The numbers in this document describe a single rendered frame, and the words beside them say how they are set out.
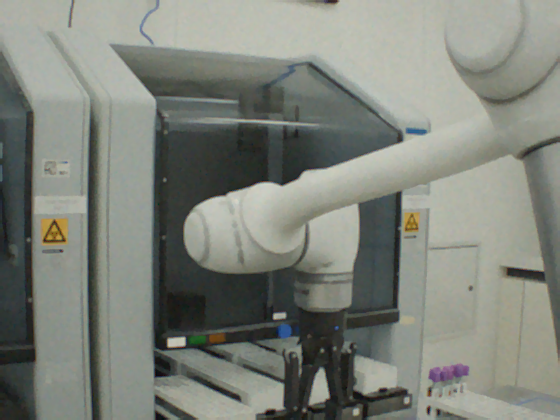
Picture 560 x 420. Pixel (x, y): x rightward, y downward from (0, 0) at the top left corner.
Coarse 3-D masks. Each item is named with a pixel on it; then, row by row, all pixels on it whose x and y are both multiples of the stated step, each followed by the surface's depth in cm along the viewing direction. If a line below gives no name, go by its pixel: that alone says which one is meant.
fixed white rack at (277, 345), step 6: (252, 342) 222; (258, 342) 210; (264, 342) 207; (270, 342) 206; (276, 342) 206; (282, 342) 206; (288, 342) 206; (294, 342) 206; (264, 348) 221; (270, 348) 221; (276, 348) 203; (282, 348) 201; (288, 348) 201
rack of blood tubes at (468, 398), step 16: (432, 400) 147; (448, 400) 146; (464, 400) 146; (480, 400) 145; (496, 400) 145; (448, 416) 148; (464, 416) 139; (480, 416) 136; (496, 416) 135; (512, 416) 134; (528, 416) 134; (544, 416) 134
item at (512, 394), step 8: (480, 392) 173; (488, 392) 172; (496, 392) 172; (504, 392) 172; (512, 392) 172; (520, 392) 171; (528, 392) 171; (536, 392) 171; (504, 400) 165; (512, 400) 165; (520, 400) 165; (528, 400) 164; (536, 400) 164; (544, 400) 164; (552, 400) 164; (416, 408) 162; (528, 408) 159; (536, 408) 158; (544, 408) 158; (552, 408) 158; (376, 416) 156; (384, 416) 156; (392, 416) 156; (400, 416) 156; (408, 416) 156; (416, 416) 156; (552, 416) 152
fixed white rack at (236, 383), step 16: (192, 368) 176; (208, 368) 177; (224, 368) 178; (240, 368) 178; (208, 384) 177; (224, 384) 165; (240, 384) 164; (256, 384) 165; (272, 384) 164; (240, 400) 171; (256, 400) 158; (272, 400) 160
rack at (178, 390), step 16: (160, 384) 161; (176, 384) 162; (192, 384) 163; (160, 400) 163; (176, 400) 150; (192, 400) 151; (208, 400) 151; (224, 400) 153; (176, 416) 151; (192, 416) 157; (208, 416) 141; (224, 416) 141; (240, 416) 143
